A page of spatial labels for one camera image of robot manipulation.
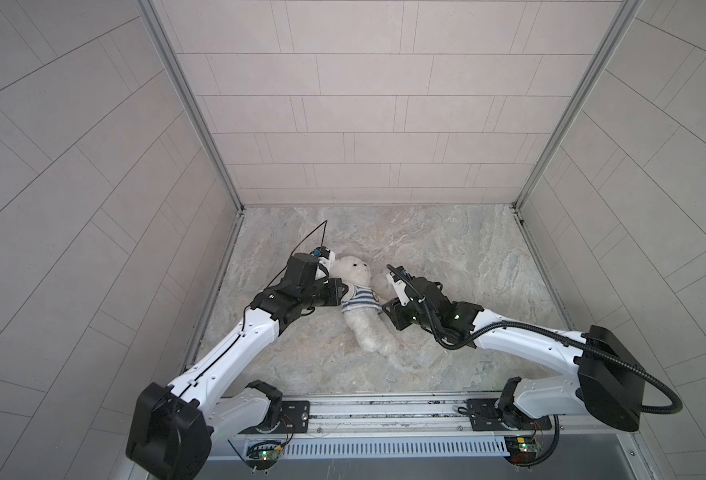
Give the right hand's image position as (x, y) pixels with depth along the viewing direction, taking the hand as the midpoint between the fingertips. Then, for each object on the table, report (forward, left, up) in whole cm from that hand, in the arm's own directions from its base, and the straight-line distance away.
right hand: (383, 309), depth 79 cm
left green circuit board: (-29, +29, -8) cm, 42 cm away
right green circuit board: (-31, -29, -11) cm, 44 cm away
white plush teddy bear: (-6, +4, +2) cm, 7 cm away
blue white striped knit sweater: (+4, +5, +1) cm, 6 cm away
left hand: (+4, +7, +6) cm, 10 cm away
